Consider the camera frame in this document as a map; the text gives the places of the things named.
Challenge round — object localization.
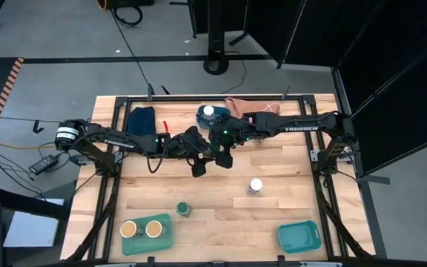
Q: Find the white board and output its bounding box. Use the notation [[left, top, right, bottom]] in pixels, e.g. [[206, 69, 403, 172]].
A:
[[2, 198, 65, 248]]

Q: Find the black fabric partition panel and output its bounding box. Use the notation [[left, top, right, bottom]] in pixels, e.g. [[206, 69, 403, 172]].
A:
[[279, 0, 427, 119], [331, 33, 427, 177], [189, 0, 250, 38], [245, 0, 307, 70]]

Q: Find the green plastic tray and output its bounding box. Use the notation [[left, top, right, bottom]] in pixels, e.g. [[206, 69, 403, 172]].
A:
[[120, 213, 175, 257]]

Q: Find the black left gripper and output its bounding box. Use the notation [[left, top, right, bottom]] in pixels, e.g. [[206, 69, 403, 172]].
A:
[[168, 125, 211, 179]]

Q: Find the black metal table frame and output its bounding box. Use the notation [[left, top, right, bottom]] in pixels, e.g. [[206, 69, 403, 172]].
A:
[[64, 94, 376, 267]]

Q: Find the green-label oregano spice jar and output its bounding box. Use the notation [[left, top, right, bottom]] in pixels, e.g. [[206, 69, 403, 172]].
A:
[[176, 201, 193, 219]]

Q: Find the black power adapter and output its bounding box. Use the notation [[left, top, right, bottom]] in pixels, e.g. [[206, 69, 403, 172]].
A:
[[28, 154, 59, 176]]

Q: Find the coiled black cable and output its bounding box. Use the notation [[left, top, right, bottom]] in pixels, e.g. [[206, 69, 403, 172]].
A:
[[111, 3, 144, 28]]

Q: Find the teal plastic tray with handles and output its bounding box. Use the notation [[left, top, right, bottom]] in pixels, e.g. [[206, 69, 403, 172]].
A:
[[277, 220, 322, 255]]

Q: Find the yellow floor cable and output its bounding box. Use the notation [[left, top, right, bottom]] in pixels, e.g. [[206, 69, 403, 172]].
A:
[[0, 139, 57, 151]]

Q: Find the pink folded cloth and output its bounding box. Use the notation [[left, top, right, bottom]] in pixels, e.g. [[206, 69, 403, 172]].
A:
[[223, 96, 282, 119]]

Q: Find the small blue plastic tray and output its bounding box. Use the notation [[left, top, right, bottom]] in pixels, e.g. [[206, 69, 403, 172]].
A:
[[196, 105, 232, 130]]

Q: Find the long black floor cable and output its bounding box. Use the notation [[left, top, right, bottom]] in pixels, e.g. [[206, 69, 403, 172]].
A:
[[109, 9, 152, 90]]

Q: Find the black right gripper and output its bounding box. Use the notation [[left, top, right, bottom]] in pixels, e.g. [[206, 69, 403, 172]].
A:
[[208, 124, 239, 170]]

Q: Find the black box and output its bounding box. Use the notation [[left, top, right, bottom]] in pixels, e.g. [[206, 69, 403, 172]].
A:
[[104, 0, 156, 8]]

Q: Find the black floor stand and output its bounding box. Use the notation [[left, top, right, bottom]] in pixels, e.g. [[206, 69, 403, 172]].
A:
[[202, 0, 231, 76]]

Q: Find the thin black stand cable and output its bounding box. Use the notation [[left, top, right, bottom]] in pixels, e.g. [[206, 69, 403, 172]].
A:
[[219, 50, 248, 95]]

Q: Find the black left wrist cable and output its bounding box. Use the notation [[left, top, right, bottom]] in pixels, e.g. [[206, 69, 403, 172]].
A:
[[145, 139, 171, 174]]

